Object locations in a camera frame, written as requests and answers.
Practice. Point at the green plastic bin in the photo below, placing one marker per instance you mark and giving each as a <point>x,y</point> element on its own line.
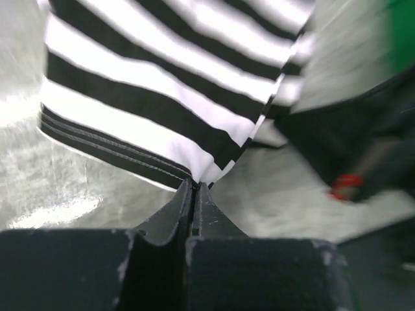
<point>401,30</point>

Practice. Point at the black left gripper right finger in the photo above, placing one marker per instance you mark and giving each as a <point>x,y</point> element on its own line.
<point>211,274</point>

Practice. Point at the wide striped black white tank top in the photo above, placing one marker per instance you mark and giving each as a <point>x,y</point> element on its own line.
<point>172,90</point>

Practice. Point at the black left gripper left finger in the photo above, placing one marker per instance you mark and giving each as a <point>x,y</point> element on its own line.
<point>160,257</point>

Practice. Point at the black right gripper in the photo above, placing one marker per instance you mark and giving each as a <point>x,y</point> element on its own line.
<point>362,145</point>

